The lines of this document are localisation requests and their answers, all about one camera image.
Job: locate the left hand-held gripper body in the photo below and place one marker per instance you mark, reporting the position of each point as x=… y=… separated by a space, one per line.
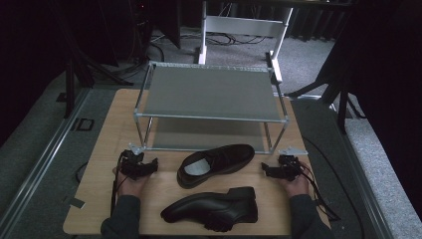
x=132 y=163

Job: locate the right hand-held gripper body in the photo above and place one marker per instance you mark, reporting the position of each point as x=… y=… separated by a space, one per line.
x=289 y=164

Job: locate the person's right hand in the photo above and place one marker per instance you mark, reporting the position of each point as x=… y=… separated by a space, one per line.
x=297 y=186

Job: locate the black tripod stand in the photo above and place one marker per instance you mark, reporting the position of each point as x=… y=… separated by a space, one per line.
x=70 y=83

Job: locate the black leather shoe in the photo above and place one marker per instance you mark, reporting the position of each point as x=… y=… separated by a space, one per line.
x=215 y=163
x=212 y=208

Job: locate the black tape piece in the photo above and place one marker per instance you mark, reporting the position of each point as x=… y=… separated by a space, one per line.
x=77 y=203

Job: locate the white metal desk frame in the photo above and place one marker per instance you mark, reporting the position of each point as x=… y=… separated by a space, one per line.
x=244 y=26

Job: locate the black stand legs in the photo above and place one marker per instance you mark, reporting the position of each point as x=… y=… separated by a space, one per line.
x=341 y=99

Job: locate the black rectangular floor frame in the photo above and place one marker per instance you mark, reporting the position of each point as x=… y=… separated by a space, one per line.
x=85 y=124

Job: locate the person's left hand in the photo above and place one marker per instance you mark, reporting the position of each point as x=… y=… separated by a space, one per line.
x=132 y=186

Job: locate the metal floor rail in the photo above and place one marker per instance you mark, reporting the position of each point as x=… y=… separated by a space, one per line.
x=43 y=156

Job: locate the metal shoe rack grey shelves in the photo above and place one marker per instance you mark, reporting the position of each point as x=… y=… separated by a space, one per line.
x=210 y=93

